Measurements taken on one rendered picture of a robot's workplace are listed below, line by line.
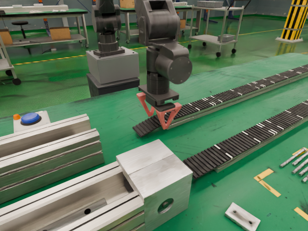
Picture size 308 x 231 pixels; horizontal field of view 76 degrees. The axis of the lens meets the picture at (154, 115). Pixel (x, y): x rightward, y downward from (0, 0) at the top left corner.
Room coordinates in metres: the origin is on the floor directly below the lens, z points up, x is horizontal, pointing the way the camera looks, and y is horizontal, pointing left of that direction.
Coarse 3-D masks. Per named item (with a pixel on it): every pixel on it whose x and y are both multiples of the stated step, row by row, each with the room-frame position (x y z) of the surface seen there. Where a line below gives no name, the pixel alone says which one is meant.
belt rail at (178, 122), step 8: (288, 80) 0.81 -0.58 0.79; (296, 80) 0.84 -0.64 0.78; (264, 88) 0.71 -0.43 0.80; (272, 88) 0.74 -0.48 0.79; (240, 96) 0.63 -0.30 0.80; (248, 96) 0.66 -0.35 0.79; (224, 104) 0.60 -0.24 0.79; (232, 104) 0.61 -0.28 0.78; (200, 112) 0.53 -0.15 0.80; (208, 112) 0.55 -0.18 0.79; (176, 120) 0.48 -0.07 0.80; (184, 120) 0.50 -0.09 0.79; (168, 128) 0.47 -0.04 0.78
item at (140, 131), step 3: (135, 126) 0.46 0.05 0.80; (138, 126) 0.45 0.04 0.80; (135, 129) 0.44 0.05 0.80; (138, 129) 0.44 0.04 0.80; (141, 129) 0.44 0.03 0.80; (138, 132) 0.43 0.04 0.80; (141, 132) 0.43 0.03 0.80; (144, 132) 0.42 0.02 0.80; (141, 135) 0.41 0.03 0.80; (144, 135) 0.42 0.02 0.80
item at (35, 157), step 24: (72, 120) 0.39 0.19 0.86; (0, 144) 0.30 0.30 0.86; (24, 144) 0.32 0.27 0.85; (48, 144) 0.30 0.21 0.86; (72, 144) 0.30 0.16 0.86; (96, 144) 0.33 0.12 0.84; (0, 168) 0.24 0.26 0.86; (24, 168) 0.26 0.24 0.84; (48, 168) 0.28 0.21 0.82; (72, 168) 0.30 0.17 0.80; (0, 192) 0.23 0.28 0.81; (24, 192) 0.25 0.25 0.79
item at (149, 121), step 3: (147, 120) 0.47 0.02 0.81; (150, 120) 0.47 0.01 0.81; (147, 123) 0.46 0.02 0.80; (150, 123) 0.46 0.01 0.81; (153, 123) 0.46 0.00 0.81; (150, 126) 0.45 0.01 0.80; (153, 126) 0.44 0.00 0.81; (156, 126) 0.44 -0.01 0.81; (159, 126) 0.44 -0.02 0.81; (153, 129) 0.43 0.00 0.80
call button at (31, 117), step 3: (27, 114) 0.43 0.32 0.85; (30, 114) 0.43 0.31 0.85; (33, 114) 0.43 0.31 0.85; (36, 114) 0.43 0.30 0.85; (24, 117) 0.42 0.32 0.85; (27, 117) 0.42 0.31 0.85; (30, 117) 0.42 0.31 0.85; (33, 117) 0.42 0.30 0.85; (36, 117) 0.42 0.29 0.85; (21, 120) 0.41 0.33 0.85; (24, 120) 0.40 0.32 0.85; (27, 120) 0.40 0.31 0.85; (30, 120) 0.41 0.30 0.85; (33, 120) 0.41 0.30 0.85; (36, 120) 0.41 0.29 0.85
